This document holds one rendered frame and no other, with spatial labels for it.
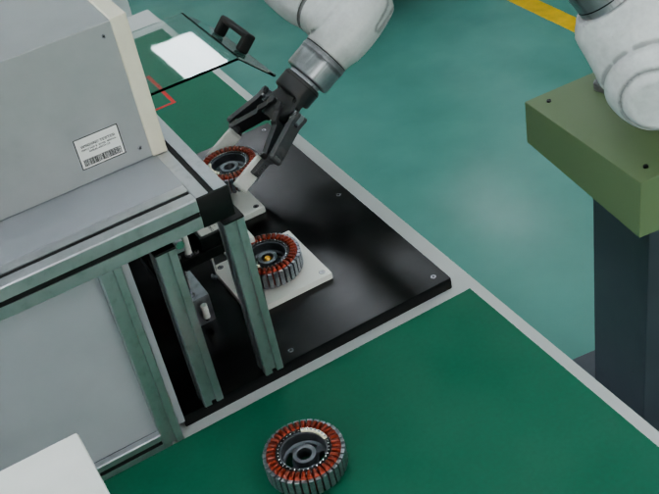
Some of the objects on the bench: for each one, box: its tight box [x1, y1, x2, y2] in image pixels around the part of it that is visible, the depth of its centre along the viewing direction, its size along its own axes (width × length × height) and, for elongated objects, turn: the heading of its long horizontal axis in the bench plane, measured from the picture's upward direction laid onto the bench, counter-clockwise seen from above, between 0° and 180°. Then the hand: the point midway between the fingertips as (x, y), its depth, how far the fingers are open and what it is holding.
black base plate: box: [128, 123, 452, 426], centre depth 181 cm, size 47×64×2 cm
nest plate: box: [216, 230, 332, 310], centre depth 172 cm, size 15×15×1 cm
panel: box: [121, 263, 185, 423], centre depth 164 cm, size 1×66×30 cm, turn 42°
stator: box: [251, 233, 303, 289], centre depth 171 cm, size 11×11×4 cm
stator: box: [263, 419, 348, 494], centre depth 141 cm, size 11×11×4 cm
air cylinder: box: [186, 271, 216, 326], centre depth 166 cm, size 5×8×6 cm
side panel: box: [0, 267, 184, 481], centre depth 137 cm, size 28×3×32 cm, turn 132°
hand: (230, 166), depth 188 cm, fingers closed on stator, 11 cm apart
